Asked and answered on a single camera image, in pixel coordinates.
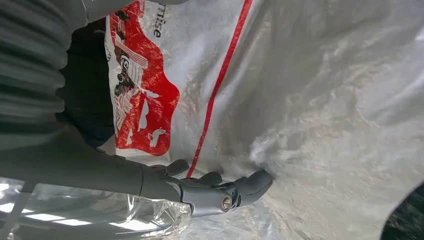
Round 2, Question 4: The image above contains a green conveyor belt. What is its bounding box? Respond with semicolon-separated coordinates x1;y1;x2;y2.
56;18;424;240

